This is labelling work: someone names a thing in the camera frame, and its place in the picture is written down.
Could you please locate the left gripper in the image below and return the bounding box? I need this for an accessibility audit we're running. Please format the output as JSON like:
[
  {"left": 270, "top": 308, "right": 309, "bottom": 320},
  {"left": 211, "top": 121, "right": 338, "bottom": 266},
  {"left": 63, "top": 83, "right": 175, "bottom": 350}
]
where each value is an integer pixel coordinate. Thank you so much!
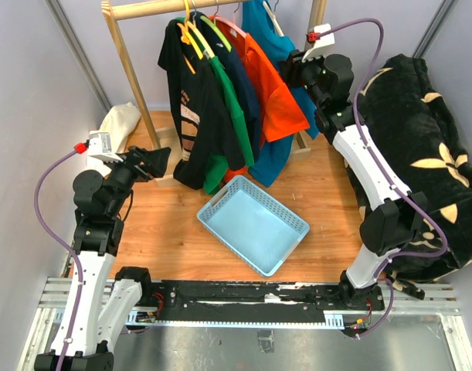
[{"left": 102, "top": 145, "right": 171, "bottom": 216}]

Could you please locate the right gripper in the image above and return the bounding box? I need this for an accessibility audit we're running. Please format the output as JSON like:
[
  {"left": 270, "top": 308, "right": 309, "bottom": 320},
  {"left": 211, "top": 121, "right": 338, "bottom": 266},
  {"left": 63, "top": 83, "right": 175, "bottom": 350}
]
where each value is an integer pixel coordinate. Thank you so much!
[{"left": 277, "top": 46, "right": 326, "bottom": 108}]

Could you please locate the orange t shirt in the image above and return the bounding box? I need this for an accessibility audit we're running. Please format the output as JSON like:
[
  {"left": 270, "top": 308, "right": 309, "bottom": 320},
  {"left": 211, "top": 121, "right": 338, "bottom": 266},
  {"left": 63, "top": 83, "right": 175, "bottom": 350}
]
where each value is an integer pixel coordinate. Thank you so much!
[{"left": 210, "top": 15, "right": 309, "bottom": 187}]

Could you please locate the white plastic hanger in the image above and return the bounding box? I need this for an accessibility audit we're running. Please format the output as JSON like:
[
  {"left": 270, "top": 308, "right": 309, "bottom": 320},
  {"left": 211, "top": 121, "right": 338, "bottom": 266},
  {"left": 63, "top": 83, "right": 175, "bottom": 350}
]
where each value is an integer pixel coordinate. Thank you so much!
[{"left": 263, "top": 1, "right": 284, "bottom": 37}]

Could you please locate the teal blue t shirt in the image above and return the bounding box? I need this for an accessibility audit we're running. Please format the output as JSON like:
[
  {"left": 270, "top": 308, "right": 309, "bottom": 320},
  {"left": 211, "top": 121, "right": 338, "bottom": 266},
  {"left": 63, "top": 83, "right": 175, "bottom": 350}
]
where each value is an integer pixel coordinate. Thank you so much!
[{"left": 243, "top": 1, "right": 319, "bottom": 187}]

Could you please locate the pink plastic hanger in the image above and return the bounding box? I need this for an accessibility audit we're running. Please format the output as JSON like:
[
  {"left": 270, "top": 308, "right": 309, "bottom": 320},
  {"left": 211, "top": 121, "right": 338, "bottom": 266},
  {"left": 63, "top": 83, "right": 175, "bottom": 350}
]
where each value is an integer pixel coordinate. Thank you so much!
[{"left": 212, "top": 12, "right": 247, "bottom": 39}]

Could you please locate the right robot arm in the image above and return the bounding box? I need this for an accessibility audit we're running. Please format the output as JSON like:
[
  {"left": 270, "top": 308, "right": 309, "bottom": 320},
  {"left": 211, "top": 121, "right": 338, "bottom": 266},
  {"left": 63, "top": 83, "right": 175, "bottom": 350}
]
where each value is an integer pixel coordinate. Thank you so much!
[{"left": 278, "top": 50, "right": 427, "bottom": 309}]

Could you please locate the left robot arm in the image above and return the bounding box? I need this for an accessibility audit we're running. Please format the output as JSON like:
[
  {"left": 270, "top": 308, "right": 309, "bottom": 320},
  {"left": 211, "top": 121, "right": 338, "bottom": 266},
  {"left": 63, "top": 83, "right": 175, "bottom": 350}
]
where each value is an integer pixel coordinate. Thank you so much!
[{"left": 34, "top": 146, "right": 171, "bottom": 370}]

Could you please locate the black printed t shirt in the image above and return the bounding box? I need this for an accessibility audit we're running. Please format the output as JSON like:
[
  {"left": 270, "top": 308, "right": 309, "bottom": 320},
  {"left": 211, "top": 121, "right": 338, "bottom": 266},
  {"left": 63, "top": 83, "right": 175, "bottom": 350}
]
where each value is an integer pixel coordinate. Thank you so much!
[{"left": 157, "top": 19, "right": 246, "bottom": 191}]

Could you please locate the green t shirt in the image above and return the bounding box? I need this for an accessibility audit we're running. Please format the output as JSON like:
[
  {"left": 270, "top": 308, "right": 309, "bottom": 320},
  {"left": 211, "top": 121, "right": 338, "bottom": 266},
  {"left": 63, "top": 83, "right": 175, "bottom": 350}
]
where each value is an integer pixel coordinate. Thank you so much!
[{"left": 173, "top": 15, "right": 255, "bottom": 195}]

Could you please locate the navy blue t shirt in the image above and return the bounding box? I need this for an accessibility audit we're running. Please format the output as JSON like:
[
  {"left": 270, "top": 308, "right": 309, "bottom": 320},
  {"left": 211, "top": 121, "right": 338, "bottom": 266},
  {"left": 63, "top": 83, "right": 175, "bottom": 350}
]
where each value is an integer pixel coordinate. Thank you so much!
[{"left": 190, "top": 12, "right": 262, "bottom": 166}]

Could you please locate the lime green hanger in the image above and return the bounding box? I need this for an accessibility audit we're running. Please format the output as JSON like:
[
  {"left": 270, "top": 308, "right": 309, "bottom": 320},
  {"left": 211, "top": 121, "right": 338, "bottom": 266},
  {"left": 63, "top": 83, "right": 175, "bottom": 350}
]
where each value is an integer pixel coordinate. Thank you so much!
[{"left": 200, "top": 15, "right": 232, "bottom": 52}]

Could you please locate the yellow hanger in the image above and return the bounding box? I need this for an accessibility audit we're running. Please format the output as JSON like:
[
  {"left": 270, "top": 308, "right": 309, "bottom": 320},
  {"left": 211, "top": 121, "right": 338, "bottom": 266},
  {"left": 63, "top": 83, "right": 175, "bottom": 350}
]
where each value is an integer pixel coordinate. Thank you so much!
[{"left": 178, "top": 0, "right": 204, "bottom": 60}]

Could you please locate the wooden clothes rack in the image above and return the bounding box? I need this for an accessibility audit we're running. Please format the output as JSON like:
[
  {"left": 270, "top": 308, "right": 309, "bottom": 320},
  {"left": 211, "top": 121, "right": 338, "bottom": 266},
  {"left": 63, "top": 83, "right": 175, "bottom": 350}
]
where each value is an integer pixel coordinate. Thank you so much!
[{"left": 101, "top": 1, "right": 327, "bottom": 188}]

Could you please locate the black floral blanket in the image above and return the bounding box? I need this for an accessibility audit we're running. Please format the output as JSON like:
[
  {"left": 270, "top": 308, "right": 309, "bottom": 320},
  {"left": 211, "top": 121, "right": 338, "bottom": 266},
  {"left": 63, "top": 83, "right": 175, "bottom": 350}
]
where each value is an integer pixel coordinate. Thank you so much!
[{"left": 358, "top": 54, "right": 472, "bottom": 300}]

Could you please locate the light blue plastic basket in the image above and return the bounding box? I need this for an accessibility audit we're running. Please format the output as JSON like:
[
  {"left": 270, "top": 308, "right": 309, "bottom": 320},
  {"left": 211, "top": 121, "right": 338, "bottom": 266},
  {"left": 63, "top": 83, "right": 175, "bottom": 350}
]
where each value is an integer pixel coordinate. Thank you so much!
[{"left": 197, "top": 175, "right": 310, "bottom": 278}]

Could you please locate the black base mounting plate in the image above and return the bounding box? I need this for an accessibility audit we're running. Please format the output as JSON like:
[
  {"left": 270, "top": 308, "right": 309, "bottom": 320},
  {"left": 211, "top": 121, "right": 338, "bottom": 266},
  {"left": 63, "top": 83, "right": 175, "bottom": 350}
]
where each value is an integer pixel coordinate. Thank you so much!
[{"left": 126, "top": 281, "right": 385, "bottom": 328}]

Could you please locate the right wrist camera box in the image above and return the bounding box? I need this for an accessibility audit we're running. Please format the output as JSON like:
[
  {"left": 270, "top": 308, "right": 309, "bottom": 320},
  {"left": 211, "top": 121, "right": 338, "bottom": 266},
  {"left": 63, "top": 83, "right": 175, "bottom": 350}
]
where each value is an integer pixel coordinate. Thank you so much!
[{"left": 302, "top": 23, "right": 335, "bottom": 62}]

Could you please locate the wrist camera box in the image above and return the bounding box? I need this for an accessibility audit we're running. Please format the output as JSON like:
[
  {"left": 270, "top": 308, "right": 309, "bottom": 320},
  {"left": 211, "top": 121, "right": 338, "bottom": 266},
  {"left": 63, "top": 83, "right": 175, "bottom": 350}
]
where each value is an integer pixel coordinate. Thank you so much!
[
  {"left": 302, "top": 23, "right": 335, "bottom": 62},
  {"left": 73, "top": 131, "right": 123, "bottom": 164}
]

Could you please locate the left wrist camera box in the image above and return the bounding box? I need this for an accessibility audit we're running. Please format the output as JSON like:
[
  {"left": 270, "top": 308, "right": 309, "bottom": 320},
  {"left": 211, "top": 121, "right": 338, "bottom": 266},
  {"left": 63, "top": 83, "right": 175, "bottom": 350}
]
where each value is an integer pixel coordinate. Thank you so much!
[{"left": 73, "top": 131, "right": 123, "bottom": 164}]

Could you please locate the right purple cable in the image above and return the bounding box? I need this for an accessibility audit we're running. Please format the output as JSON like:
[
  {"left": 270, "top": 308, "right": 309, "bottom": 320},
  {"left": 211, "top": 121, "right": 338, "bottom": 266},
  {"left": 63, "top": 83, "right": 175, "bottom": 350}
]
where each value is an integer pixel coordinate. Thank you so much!
[{"left": 328, "top": 17, "right": 450, "bottom": 341}]

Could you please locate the aluminium rail frame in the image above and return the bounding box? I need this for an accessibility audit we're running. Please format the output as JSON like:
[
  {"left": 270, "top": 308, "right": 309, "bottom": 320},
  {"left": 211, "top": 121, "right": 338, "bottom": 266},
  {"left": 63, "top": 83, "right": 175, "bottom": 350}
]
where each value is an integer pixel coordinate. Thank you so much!
[{"left": 19, "top": 267, "right": 472, "bottom": 370}]

